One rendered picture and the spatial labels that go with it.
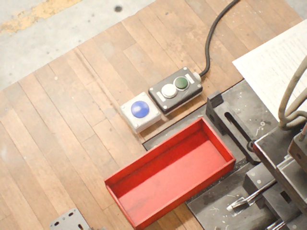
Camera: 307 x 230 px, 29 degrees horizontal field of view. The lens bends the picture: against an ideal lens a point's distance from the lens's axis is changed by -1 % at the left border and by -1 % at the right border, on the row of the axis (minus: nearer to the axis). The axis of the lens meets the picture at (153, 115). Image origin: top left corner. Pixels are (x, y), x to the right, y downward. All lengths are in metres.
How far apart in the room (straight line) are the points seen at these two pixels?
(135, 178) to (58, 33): 1.36
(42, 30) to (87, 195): 1.39
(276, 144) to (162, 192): 0.31
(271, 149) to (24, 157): 0.56
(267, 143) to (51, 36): 1.62
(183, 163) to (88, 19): 1.38
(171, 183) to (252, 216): 0.18
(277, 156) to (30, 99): 0.61
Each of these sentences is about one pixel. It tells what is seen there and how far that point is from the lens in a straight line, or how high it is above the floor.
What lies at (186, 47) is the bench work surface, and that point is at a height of 0.90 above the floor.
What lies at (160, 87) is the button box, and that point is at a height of 0.93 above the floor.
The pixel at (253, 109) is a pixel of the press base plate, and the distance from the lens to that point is 1.35.
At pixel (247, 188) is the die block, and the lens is 1.25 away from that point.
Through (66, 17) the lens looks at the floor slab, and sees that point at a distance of 2.58.
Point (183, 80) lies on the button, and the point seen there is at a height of 0.94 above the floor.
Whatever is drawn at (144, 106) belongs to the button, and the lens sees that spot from 1.30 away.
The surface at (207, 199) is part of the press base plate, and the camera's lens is 1.26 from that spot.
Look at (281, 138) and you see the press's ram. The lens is 1.06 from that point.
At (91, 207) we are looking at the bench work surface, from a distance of 1.27.
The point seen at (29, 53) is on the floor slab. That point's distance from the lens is 2.52.
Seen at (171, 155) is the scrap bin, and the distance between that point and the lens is 1.29.
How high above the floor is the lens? 2.11
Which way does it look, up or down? 66 degrees down
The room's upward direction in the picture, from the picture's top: 5 degrees counter-clockwise
